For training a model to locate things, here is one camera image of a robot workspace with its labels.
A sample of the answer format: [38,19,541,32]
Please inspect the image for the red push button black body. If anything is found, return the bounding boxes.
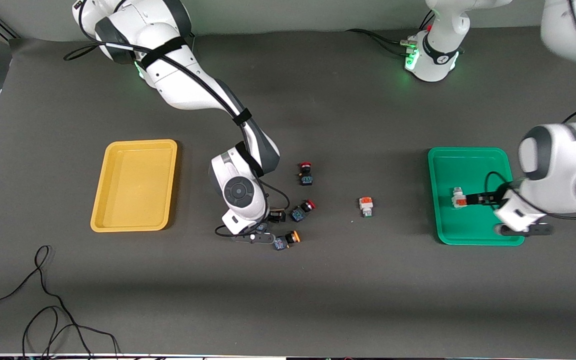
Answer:
[290,199,317,223]
[298,161,316,187]

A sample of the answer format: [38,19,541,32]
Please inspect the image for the green plastic tray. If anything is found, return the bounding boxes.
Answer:
[427,146,526,247]

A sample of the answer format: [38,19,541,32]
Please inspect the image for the yellow plastic tray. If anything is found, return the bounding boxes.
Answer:
[90,139,178,233]

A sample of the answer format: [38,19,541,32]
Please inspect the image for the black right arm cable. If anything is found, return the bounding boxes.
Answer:
[63,0,291,238]

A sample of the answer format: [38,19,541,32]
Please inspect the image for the black left arm base cables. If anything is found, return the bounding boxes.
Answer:
[345,10,436,58]

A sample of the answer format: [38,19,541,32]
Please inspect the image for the loose black cable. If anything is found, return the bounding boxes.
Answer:
[0,245,121,360]

